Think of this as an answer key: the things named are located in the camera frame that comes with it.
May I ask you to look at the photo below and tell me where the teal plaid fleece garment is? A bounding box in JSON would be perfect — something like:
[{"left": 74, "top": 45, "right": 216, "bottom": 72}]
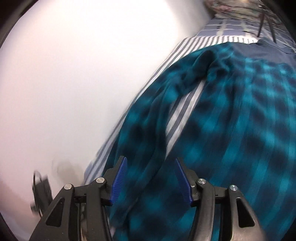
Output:
[{"left": 106, "top": 41, "right": 295, "bottom": 240}]

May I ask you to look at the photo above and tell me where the black device on floor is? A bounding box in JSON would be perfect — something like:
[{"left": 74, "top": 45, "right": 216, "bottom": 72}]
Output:
[{"left": 30, "top": 171, "right": 53, "bottom": 217}]

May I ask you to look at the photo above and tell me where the grey white striped bed quilt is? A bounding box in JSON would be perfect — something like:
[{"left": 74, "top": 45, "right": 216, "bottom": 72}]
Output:
[{"left": 84, "top": 35, "right": 258, "bottom": 184}]

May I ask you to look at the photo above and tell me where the blue checkered pillow sheet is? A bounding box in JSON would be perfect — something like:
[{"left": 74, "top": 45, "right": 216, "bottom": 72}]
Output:
[{"left": 196, "top": 18, "right": 295, "bottom": 50}]

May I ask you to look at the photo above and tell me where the floral folded blanket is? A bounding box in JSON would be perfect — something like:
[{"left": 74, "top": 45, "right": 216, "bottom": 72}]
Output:
[{"left": 204, "top": 0, "right": 261, "bottom": 19}]

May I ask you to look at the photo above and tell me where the black tripod on bed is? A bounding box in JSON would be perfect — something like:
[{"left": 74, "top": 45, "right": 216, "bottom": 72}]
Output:
[{"left": 256, "top": 9, "right": 278, "bottom": 42}]

